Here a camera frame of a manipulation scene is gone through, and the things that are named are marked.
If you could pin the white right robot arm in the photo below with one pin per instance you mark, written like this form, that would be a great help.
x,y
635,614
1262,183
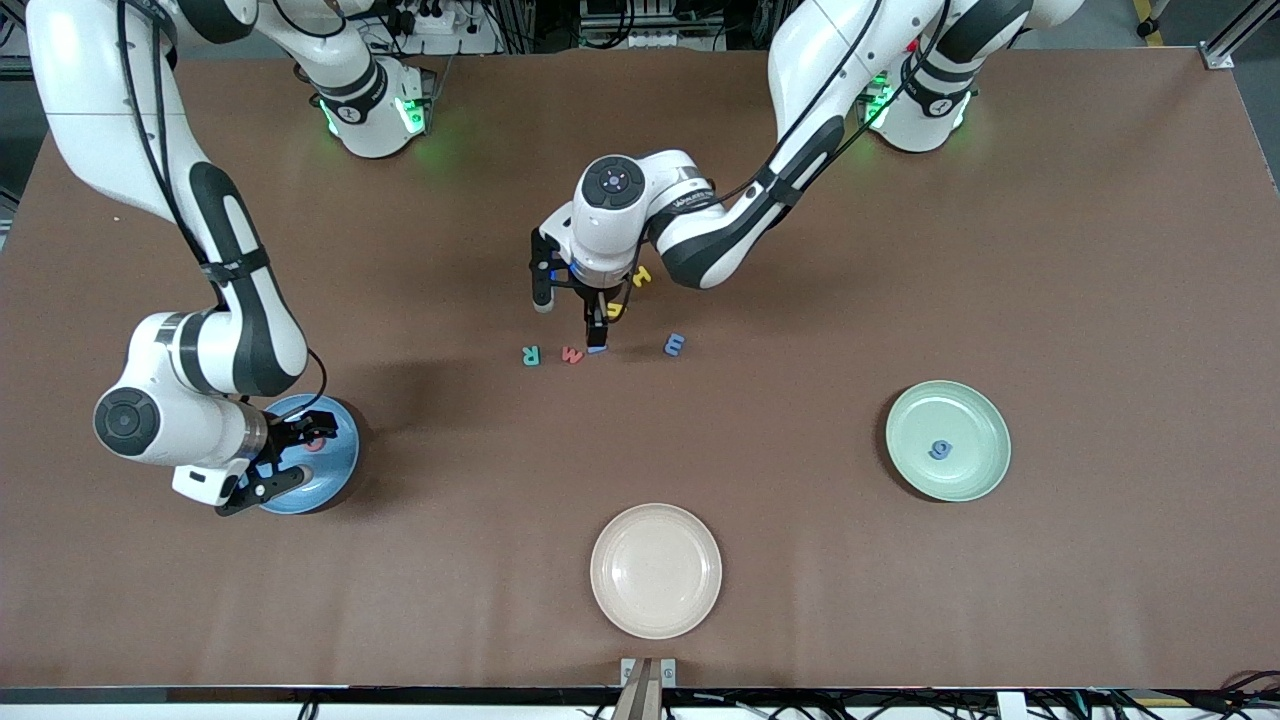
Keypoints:
x,y
90,130

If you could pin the white power strip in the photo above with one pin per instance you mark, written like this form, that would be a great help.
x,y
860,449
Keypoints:
x,y
445,40

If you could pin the yellow uppercase letter H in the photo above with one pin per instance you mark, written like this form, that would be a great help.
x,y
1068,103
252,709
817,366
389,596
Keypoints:
x,y
643,277

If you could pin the aluminium frame profile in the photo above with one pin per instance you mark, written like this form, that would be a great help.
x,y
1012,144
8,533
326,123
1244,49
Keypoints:
x,y
1240,35

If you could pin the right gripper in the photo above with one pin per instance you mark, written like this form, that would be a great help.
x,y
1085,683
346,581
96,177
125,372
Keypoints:
x,y
282,436

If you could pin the blue lowercase letter g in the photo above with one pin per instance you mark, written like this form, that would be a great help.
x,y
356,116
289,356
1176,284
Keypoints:
x,y
941,450

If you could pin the teal uppercase letter R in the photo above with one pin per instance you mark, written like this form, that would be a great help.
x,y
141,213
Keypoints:
x,y
531,355

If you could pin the red uppercase letter Q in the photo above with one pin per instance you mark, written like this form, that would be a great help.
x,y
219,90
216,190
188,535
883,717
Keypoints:
x,y
316,442

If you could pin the beige plate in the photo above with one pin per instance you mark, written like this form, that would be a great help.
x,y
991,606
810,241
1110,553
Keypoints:
x,y
656,571

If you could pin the blue plate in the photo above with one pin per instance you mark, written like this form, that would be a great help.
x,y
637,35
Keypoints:
x,y
335,480

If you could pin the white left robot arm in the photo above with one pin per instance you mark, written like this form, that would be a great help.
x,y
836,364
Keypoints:
x,y
720,230

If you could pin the blue lowercase letter m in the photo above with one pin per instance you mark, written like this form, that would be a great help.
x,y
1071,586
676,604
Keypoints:
x,y
675,345

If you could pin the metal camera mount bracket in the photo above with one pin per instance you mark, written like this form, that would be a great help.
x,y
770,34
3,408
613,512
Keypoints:
x,y
648,690

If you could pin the green plate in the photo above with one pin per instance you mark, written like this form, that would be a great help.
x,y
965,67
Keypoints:
x,y
948,480

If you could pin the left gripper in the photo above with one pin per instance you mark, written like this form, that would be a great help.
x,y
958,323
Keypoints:
x,y
595,303

